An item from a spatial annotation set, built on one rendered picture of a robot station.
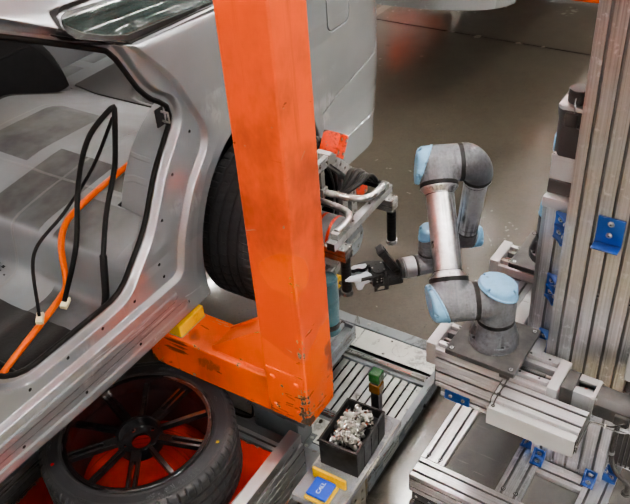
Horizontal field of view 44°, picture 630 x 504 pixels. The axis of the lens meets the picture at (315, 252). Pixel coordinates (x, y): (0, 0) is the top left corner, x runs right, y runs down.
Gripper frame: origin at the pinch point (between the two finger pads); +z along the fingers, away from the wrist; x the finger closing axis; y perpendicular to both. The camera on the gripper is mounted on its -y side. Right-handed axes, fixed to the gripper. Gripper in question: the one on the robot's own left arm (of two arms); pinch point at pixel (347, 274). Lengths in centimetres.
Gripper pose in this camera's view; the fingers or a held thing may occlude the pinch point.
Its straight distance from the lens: 271.6
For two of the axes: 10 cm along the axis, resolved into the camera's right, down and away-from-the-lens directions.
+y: 0.6, 8.0, 5.9
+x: -2.4, -5.6, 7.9
